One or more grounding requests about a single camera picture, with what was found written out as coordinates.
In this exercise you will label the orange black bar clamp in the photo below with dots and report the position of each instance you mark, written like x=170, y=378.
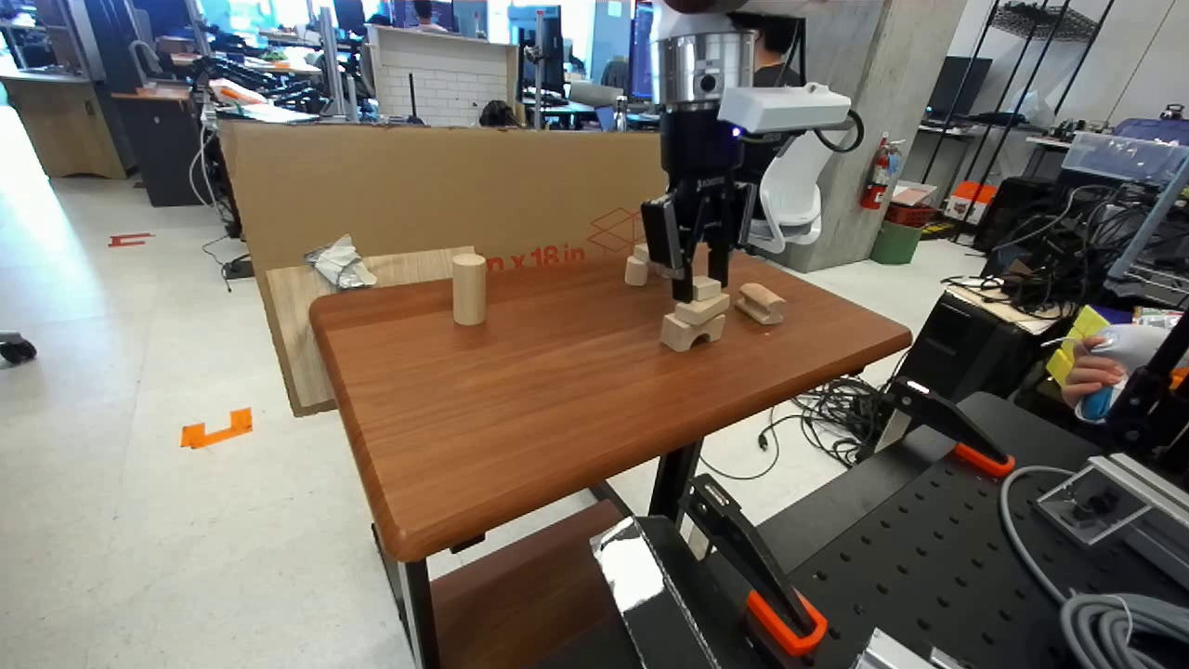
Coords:
x=949, y=430
x=757, y=576

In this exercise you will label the black table leg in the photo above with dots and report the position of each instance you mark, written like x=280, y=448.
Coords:
x=674, y=476

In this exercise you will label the computer monitor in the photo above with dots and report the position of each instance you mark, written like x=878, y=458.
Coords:
x=645, y=51

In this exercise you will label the black perforated board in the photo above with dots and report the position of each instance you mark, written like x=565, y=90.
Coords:
x=941, y=570

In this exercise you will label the crumpled plastic bag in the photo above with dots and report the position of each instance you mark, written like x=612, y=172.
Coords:
x=334, y=261

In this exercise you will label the white socket box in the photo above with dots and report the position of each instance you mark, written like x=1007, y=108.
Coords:
x=1097, y=504

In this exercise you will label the wooden block pile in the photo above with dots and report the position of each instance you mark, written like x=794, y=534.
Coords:
x=692, y=328

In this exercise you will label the green bin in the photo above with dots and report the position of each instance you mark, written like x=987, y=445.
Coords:
x=893, y=244

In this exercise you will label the black wheeled object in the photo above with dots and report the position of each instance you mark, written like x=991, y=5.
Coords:
x=15, y=352

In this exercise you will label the black equipment box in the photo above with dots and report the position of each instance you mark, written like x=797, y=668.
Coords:
x=971, y=347

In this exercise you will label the wooden cabinet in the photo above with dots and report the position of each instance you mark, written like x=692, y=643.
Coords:
x=62, y=125

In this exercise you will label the wooden lower table shelf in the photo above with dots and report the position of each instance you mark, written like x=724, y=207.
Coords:
x=520, y=595

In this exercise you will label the light wooden panel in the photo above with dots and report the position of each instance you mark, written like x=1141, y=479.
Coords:
x=292, y=336

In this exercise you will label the person's hand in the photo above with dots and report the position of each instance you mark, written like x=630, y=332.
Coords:
x=1097, y=373

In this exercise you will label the black cabinet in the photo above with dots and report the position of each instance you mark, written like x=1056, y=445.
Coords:
x=160, y=141

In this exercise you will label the small wooden cube block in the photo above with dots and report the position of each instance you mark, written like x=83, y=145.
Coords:
x=708, y=292

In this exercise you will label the red fire extinguisher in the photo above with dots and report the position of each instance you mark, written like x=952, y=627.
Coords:
x=883, y=172

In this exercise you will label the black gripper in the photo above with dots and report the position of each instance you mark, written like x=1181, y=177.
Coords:
x=703, y=155

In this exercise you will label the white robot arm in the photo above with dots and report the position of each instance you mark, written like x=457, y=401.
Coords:
x=692, y=61

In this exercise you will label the wooden cylinder block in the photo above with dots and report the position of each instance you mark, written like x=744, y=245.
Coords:
x=468, y=287

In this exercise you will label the grey blue equipment crate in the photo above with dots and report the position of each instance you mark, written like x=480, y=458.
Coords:
x=1134, y=155

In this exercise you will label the large cardboard sheet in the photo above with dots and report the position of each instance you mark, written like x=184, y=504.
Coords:
x=374, y=187

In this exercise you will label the shiny metal bar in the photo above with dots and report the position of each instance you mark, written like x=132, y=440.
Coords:
x=638, y=595

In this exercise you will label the white board panel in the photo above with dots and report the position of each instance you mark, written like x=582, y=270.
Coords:
x=448, y=74

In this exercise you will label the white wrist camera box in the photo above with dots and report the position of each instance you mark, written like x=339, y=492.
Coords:
x=785, y=108

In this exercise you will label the stepped wooden block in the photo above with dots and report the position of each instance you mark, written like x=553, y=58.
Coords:
x=758, y=302

